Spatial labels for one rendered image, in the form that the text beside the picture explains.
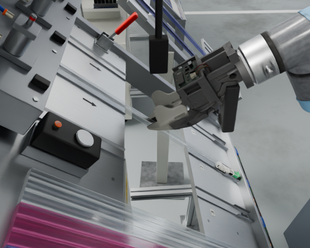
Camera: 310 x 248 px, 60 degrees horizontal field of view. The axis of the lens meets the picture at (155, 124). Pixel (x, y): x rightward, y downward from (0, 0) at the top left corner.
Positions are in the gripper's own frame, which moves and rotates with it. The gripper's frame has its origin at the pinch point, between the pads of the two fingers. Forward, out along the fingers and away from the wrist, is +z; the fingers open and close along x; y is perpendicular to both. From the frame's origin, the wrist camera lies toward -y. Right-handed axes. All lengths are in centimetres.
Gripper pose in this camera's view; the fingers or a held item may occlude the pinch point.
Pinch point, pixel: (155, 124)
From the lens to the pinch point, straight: 54.4
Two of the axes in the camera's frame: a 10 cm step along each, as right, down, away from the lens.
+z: -8.4, 4.3, 3.4
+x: 0.7, 6.9, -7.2
